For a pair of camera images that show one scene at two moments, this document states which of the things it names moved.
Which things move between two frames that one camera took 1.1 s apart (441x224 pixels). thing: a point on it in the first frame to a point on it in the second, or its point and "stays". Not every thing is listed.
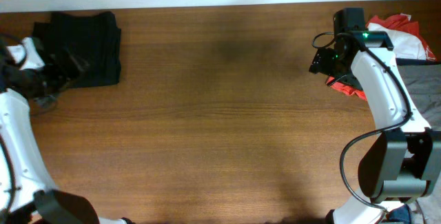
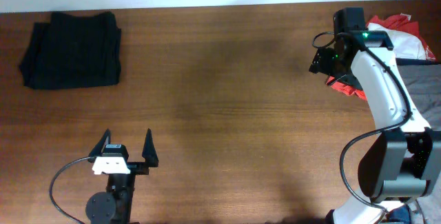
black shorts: x=85 y=49 stays
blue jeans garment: x=400 y=214 stays
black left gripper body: x=45 y=81 to x=122 y=184
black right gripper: x=321 y=63 stays
